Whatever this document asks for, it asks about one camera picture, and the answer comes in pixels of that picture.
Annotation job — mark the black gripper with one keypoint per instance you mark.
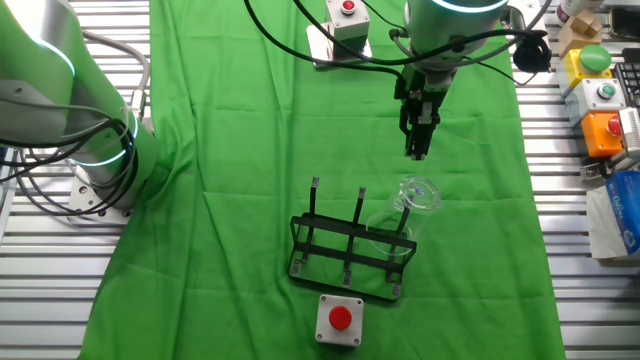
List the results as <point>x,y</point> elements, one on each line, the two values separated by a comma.
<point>422,87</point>

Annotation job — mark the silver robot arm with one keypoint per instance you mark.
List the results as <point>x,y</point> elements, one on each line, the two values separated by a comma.
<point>30,75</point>

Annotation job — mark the grey box small red button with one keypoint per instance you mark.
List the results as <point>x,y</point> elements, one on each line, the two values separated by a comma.
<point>347,22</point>

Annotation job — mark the red button box rear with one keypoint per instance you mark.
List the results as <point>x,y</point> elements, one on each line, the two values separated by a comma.
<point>316,42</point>

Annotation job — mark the orange box red button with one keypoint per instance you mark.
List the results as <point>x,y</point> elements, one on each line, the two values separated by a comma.
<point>597,135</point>

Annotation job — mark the grey box green button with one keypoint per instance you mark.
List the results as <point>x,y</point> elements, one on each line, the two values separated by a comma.
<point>597,97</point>

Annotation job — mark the yellow box green mushroom button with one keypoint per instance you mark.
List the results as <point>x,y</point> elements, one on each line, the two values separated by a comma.
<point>587,62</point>

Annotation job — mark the green cloth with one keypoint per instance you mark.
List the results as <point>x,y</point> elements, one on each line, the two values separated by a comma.
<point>225,150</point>

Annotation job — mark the wooden block puzzle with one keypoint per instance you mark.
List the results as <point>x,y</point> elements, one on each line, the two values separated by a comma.
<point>580,30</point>

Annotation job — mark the grey box large red button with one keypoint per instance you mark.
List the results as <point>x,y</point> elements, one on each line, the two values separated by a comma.
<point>340,318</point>

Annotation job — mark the blue white packet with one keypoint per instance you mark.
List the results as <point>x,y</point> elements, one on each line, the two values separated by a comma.
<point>597,225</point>

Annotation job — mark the white ribbed device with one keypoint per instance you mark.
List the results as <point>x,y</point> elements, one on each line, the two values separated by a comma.
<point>631,132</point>

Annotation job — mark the black keyboard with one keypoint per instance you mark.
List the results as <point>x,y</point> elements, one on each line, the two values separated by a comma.
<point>629,82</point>

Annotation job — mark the blue tissue pack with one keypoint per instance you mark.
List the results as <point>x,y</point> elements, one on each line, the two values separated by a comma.
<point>625,210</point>

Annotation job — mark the black flat device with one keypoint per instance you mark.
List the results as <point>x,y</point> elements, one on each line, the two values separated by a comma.
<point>625,24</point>

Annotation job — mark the silver metal bracket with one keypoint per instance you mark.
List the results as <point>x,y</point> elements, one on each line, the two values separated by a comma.
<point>597,167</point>

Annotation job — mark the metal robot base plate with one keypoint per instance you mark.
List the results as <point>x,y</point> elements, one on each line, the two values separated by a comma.
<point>82,197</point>

